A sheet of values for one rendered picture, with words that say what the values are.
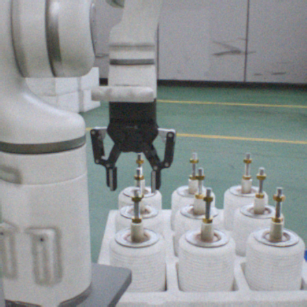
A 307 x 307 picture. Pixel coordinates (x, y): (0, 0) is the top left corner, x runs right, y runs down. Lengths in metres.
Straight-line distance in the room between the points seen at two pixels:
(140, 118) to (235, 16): 5.32
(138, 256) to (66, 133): 0.34
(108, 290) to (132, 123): 0.28
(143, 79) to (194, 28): 5.38
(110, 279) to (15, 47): 0.29
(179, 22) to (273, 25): 1.23
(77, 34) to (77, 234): 0.20
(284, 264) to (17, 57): 0.53
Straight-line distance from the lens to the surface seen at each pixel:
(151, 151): 0.68
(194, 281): 0.75
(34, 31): 0.41
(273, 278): 0.76
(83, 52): 0.41
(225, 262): 0.74
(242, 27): 5.92
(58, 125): 0.42
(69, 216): 0.45
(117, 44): 0.65
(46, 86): 3.45
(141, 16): 0.65
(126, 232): 0.77
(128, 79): 0.65
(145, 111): 0.66
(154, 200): 0.94
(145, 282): 0.74
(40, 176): 0.43
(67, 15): 0.41
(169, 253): 0.86
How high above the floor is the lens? 0.57
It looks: 14 degrees down
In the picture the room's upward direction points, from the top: straight up
